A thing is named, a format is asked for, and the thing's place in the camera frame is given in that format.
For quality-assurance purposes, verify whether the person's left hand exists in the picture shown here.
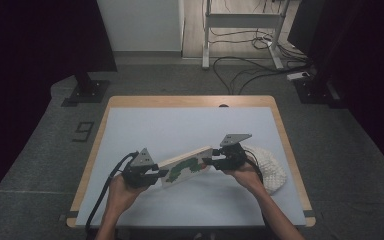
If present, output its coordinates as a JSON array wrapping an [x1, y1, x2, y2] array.
[[108, 173, 148, 214]]

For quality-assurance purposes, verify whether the long black floor cable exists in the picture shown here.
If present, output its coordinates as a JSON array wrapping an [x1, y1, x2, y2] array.
[[212, 56, 311, 96]]

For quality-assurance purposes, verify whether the left hand-held gripper cable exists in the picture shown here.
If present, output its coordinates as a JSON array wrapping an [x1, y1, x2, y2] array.
[[84, 151, 140, 234]]

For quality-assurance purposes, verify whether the white caterpillar picture book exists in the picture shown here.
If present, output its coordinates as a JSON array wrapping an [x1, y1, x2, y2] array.
[[158, 146, 214, 189]]

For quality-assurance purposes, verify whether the person's right hand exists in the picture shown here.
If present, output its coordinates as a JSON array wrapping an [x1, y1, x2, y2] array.
[[224, 162, 264, 198]]

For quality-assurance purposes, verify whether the hand-held gripper cable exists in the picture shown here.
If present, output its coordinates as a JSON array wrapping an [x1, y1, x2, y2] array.
[[84, 151, 140, 234], [244, 149, 265, 184]]

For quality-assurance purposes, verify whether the white power strip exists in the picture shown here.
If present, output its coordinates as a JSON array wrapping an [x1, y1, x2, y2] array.
[[286, 70, 311, 82]]

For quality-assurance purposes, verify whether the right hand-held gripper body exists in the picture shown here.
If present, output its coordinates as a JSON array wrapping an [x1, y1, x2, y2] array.
[[217, 133, 253, 171]]

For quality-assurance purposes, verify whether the wooden table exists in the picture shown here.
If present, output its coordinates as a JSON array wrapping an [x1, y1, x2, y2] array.
[[66, 95, 317, 229]]

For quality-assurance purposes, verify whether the white waffle cloth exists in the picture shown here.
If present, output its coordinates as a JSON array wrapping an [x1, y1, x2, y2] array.
[[243, 144, 288, 196]]

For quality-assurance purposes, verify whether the white cabinet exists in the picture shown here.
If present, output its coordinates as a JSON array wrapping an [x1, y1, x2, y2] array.
[[95, 0, 185, 53]]

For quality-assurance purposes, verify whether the right hand-held gripper cable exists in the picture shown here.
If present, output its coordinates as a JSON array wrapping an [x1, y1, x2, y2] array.
[[244, 149, 265, 184]]

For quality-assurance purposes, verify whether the bundle of black cables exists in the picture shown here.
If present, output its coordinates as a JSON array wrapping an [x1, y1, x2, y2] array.
[[208, 28, 309, 63]]

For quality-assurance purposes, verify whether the black stand base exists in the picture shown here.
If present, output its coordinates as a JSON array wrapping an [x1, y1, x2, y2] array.
[[293, 74, 346, 109], [60, 71, 111, 108]]

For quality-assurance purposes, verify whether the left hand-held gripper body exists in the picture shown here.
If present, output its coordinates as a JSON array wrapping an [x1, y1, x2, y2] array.
[[123, 148, 158, 188]]

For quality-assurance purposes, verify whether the dark curtain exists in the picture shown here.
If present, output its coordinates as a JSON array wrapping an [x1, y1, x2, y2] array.
[[0, 0, 118, 214], [288, 0, 384, 183]]

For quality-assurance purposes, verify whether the white metal desk frame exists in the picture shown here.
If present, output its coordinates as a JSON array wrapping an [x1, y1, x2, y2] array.
[[201, 0, 293, 70]]

